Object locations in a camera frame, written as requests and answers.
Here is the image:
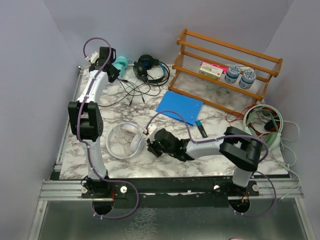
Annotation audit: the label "white over-ear headphones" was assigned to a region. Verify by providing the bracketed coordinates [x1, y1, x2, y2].
[105, 122, 144, 160]

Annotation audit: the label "black blue headphones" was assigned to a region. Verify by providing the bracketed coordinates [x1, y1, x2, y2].
[133, 54, 171, 87]

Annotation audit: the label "black headphone cable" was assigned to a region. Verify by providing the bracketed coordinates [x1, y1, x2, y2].
[98, 78, 162, 108]

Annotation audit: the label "white headphone cable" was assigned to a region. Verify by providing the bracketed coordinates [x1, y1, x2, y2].
[109, 127, 136, 158]

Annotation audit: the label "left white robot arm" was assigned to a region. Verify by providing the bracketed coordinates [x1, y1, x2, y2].
[67, 46, 120, 198]

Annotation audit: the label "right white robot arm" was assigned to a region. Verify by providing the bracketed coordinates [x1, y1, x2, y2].
[144, 125, 269, 196]

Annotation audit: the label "teal cat-ear headphones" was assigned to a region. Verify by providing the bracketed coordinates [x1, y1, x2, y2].
[113, 56, 130, 77]

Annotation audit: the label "red black headphones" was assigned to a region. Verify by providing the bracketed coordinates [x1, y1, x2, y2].
[253, 106, 282, 132]

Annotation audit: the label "green headphones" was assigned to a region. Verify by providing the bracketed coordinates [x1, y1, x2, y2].
[242, 104, 300, 167]

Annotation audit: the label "black blue marker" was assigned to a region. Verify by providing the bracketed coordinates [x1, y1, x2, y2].
[195, 120, 208, 138]

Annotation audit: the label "blue notebook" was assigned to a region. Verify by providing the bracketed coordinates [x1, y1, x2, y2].
[156, 91, 204, 126]

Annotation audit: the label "tape roll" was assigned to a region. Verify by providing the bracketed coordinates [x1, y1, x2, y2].
[215, 87, 231, 98]

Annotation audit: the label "white green box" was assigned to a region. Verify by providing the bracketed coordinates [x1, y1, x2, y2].
[199, 62, 223, 81]

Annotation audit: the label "wooden shelf rack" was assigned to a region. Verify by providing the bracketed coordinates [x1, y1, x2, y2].
[168, 28, 283, 115]

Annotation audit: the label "left blue-lid jar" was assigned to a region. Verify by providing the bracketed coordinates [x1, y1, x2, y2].
[224, 65, 242, 84]

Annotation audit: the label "blue-lid jar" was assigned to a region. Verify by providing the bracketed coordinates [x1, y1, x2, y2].
[224, 65, 242, 84]
[238, 70, 257, 89]

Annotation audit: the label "right blue-lid jar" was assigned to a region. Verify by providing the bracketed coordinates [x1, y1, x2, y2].
[238, 70, 257, 89]

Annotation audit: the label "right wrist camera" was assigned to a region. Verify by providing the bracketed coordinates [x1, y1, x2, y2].
[143, 123, 159, 137]

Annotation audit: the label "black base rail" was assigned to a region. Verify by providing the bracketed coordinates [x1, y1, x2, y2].
[49, 174, 261, 209]

